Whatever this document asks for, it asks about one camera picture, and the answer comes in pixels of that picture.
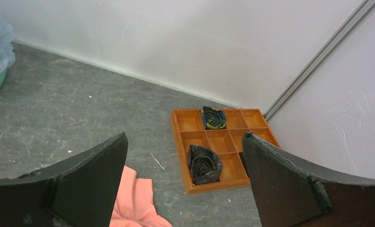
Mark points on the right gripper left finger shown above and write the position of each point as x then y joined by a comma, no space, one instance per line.
79,191

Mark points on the salmon pink cloth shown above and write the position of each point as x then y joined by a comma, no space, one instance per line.
134,203

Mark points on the black coil with yellow-green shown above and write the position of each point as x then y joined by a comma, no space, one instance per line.
213,119

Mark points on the black round part front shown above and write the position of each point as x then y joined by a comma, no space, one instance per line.
205,166

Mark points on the orange compartment tray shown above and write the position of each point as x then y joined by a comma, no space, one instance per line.
188,128

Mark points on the right aluminium frame post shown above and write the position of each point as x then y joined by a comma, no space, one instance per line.
355,18

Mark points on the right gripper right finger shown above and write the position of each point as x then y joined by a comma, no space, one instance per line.
290,191

